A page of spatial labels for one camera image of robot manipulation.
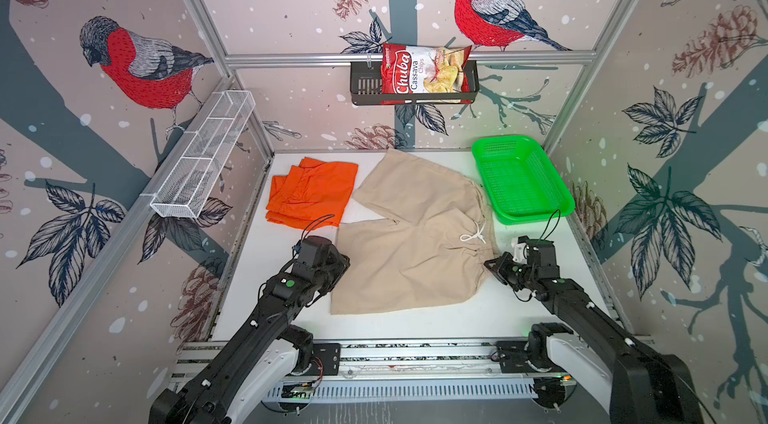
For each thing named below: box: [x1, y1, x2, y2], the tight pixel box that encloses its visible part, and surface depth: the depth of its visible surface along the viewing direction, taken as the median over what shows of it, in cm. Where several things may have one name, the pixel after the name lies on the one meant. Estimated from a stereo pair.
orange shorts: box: [266, 157, 359, 230], surface depth 108 cm
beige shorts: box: [330, 149, 496, 315], surface depth 95 cm
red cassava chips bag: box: [380, 43, 473, 105], surface depth 90 cm
